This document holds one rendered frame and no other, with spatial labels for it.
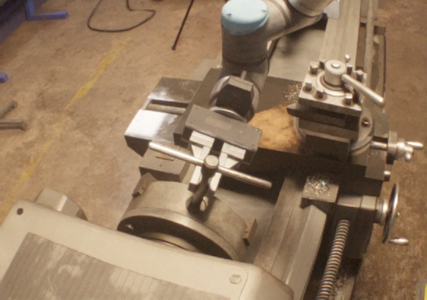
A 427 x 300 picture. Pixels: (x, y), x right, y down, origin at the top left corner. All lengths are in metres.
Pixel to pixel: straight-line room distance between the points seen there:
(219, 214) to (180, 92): 0.83
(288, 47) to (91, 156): 1.30
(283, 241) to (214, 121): 0.49
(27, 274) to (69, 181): 2.08
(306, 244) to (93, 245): 0.70
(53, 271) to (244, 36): 0.56
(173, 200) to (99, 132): 2.12
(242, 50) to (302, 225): 0.54
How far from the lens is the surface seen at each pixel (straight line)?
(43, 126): 3.24
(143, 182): 0.97
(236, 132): 0.92
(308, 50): 2.16
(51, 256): 0.73
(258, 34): 0.95
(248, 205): 1.53
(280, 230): 1.33
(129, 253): 0.70
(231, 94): 0.91
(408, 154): 1.47
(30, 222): 0.79
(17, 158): 3.10
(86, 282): 0.69
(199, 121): 0.91
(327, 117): 1.25
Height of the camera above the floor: 1.90
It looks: 44 degrees down
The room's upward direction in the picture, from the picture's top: 7 degrees counter-clockwise
